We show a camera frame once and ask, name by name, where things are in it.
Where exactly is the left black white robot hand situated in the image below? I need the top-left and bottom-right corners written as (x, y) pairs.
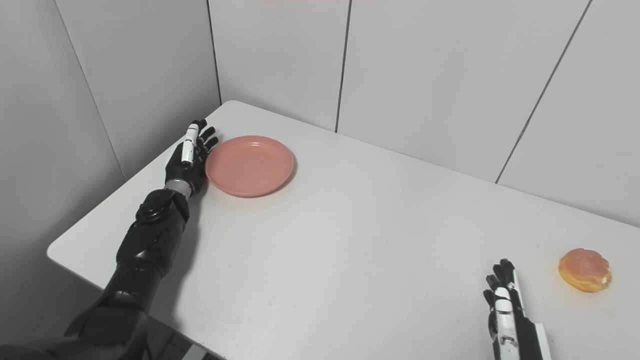
top-left (163, 118), bottom-right (220, 197)

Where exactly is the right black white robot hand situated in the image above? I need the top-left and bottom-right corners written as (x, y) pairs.
top-left (482, 258), bottom-right (554, 360)

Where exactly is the pink round plate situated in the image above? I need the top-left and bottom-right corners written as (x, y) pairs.
top-left (205, 135), bottom-right (295, 198)

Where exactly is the golden cream puff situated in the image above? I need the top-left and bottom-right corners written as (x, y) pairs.
top-left (558, 248), bottom-right (613, 294)

